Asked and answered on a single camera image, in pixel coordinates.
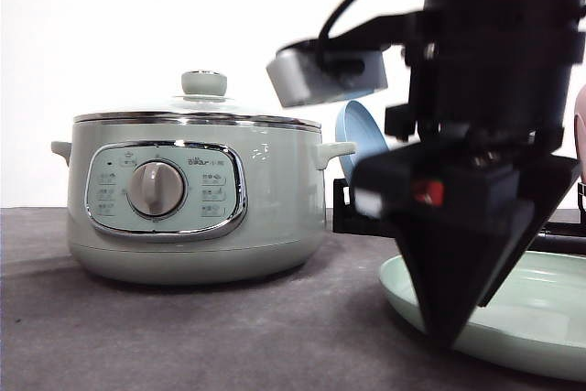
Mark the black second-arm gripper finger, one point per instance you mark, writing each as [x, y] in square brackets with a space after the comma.
[454, 215]
[546, 178]

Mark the black second-arm gripper body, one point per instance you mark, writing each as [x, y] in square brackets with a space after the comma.
[489, 77]

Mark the green plate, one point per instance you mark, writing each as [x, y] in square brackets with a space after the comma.
[535, 324]

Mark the glass steamer lid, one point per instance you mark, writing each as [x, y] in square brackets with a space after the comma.
[203, 101]

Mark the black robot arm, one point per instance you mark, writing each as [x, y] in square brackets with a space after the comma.
[474, 166]

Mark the pink plate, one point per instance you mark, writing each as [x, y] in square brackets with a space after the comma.
[580, 130]

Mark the blue plate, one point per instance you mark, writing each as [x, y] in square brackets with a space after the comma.
[355, 125]

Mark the green electric steamer pot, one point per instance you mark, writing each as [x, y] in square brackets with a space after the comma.
[195, 197]

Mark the black dish rack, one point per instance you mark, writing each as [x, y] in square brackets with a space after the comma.
[553, 237]

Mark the grey table mat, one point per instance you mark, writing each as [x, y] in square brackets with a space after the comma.
[63, 327]

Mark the black camera cable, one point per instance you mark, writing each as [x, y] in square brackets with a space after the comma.
[326, 28]

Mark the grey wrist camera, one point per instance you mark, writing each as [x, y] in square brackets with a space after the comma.
[312, 70]

